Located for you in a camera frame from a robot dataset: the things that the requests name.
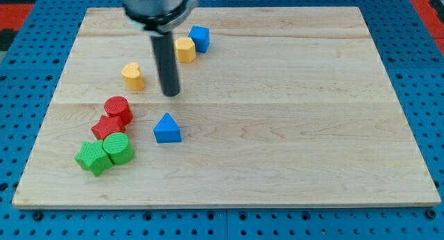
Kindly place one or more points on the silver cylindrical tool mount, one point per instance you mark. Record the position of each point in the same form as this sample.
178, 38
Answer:
158, 17

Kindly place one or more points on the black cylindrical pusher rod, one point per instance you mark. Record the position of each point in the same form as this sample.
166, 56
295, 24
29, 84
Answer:
165, 58

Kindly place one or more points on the yellow hexagon block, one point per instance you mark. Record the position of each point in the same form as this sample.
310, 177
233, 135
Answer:
185, 49

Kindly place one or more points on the yellow heart block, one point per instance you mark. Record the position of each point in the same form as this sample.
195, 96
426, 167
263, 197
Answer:
132, 76

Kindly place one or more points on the blue cube block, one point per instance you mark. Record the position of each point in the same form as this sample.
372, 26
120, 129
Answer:
201, 37

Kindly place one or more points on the red cylinder block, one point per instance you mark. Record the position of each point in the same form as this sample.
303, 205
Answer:
118, 106

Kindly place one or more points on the blue triangle block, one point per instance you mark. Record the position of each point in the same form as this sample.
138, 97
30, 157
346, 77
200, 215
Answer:
167, 130

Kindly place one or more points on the red star block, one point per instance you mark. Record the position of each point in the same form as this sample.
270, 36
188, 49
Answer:
106, 126

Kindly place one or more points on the green cylinder block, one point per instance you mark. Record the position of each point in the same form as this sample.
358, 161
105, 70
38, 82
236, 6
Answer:
118, 147

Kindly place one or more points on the green star block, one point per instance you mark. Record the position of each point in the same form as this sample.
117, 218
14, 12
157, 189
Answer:
93, 158

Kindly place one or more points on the light wooden board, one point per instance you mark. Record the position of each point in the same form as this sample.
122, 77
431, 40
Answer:
288, 108

